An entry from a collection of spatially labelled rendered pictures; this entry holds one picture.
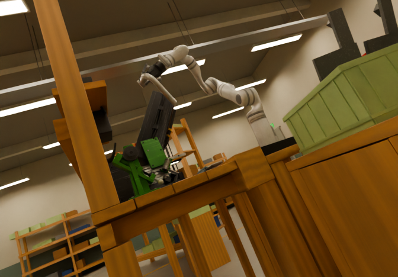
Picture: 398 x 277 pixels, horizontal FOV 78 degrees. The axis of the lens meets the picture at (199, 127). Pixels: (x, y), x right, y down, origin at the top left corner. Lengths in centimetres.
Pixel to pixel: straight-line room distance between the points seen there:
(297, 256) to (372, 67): 71
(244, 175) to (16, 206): 1097
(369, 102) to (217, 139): 1077
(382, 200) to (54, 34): 122
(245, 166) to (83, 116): 65
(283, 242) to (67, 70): 105
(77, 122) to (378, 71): 93
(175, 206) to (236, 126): 1096
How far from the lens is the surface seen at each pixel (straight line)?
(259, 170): 106
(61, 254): 1050
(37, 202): 1140
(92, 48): 569
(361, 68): 76
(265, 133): 128
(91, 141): 94
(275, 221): 106
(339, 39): 92
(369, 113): 73
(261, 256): 169
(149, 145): 163
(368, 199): 81
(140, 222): 97
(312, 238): 116
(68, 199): 1104
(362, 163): 76
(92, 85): 139
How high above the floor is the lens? 79
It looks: 15 degrees up
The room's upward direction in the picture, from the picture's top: 23 degrees counter-clockwise
